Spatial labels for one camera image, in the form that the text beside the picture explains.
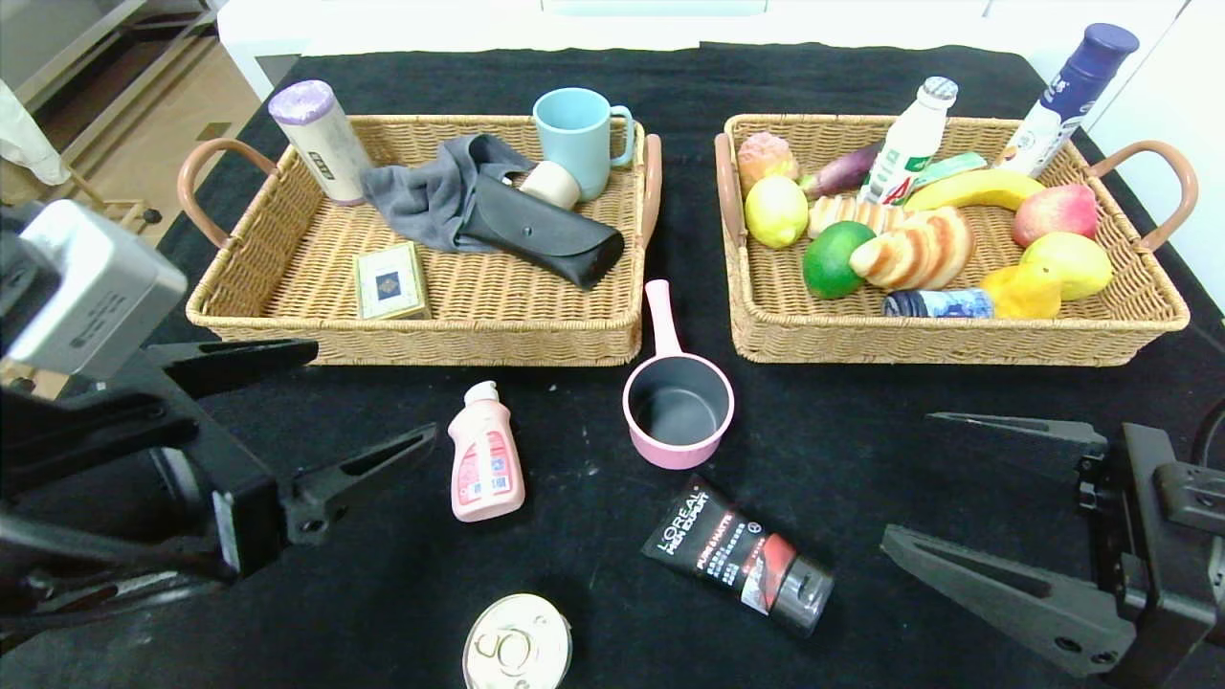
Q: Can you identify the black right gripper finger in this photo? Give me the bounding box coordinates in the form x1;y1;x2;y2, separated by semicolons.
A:
924;411;1109;512
880;522;1147;679

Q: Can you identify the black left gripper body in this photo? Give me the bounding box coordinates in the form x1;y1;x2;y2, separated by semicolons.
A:
0;349;289;583

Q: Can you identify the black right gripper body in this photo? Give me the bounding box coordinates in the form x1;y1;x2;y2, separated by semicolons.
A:
1090;422;1225;688

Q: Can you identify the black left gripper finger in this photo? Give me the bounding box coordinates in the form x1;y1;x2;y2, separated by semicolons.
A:
145;338;320;401
280;422;440;546

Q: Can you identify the pink plastic bottle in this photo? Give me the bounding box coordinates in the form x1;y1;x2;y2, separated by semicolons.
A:
447;381;526;523

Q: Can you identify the toy croissant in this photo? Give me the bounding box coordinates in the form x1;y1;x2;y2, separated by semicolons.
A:
850;206;977;293

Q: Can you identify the green lime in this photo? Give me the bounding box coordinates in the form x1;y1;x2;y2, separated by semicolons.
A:
802;221;877;300

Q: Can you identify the pink saucepan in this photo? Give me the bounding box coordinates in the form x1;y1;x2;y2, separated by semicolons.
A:
622;279;736;471

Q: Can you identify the beige card box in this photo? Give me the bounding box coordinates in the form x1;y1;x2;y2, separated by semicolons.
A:
352;241;432;322

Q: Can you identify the yellow mango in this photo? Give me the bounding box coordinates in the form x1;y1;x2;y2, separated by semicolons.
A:
1019;232;1116;300

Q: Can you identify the wooden rack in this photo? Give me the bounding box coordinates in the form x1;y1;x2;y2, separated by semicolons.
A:
57;191;162;231

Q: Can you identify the red apple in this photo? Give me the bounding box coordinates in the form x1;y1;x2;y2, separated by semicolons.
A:
1013;183;1100;250

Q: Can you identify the round tin can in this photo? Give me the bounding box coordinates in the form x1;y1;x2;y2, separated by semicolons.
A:
462;592;573;689

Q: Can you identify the white tumbler with purple lid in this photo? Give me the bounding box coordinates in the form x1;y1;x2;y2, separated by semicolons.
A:
268;80;372;208

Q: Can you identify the grey cloth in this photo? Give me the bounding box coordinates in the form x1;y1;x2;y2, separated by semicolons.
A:
360;134;537;255

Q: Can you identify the yellow banana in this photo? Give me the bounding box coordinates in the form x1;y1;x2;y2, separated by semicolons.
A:
904;167;1046;213

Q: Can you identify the black cosmetic tube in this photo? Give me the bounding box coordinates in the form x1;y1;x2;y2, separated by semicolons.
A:
640;473;836;639

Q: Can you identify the black glasses case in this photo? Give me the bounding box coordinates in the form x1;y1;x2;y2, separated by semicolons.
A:
453;172;625;291

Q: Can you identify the sliced bread loaf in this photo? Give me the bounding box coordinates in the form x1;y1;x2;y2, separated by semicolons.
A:
807;194;910;240

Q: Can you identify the white milk drink bottle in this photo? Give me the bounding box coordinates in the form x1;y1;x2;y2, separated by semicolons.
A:
857;77;958;207

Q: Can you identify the white hanging cloth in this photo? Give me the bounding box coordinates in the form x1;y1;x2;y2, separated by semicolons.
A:
0;81;73;188

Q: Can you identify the purple eggplant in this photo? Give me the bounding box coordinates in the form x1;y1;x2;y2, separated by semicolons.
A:
802;142;886;200

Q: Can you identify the small beige cup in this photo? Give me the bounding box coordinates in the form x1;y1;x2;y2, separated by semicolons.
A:
520;161;582;211

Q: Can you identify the yellow lemon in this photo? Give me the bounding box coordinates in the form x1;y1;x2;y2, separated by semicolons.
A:
744;175;810;250

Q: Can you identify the white bottle with blue cap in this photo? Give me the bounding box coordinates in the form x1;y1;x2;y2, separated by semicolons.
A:
1000;23;1140;178

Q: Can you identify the black table cloth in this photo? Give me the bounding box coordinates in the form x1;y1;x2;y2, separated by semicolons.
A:
0;43;1225;689

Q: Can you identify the orange pink peach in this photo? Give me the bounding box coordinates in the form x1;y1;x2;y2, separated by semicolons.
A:
735;132;800;192

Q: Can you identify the light blue mug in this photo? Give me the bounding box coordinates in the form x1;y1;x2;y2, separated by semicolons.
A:
532;88;636;202

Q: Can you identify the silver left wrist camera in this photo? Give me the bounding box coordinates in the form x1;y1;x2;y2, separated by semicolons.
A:
5;199;189;382

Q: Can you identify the wicker basket with handles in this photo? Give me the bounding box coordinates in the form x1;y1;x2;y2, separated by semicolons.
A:
714;115;1199;367
177;115;663;367

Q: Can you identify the grey shelf frame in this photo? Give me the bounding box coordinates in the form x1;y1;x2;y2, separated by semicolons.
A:
0;0;223;121

